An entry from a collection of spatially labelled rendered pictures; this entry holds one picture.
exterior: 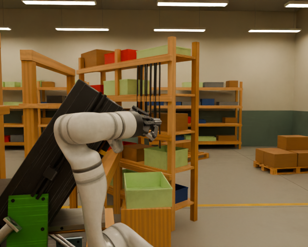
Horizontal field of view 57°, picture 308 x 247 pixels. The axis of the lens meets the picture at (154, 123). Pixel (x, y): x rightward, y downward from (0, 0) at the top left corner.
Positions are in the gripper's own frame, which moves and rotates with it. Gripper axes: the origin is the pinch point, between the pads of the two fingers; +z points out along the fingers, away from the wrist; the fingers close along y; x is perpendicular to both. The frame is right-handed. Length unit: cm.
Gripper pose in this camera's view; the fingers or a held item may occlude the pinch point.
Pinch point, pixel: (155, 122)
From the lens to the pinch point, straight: 89.7
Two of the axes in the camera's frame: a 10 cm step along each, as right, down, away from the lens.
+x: -6.0, 6.5, 4.7
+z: 5.8, -0.5, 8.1
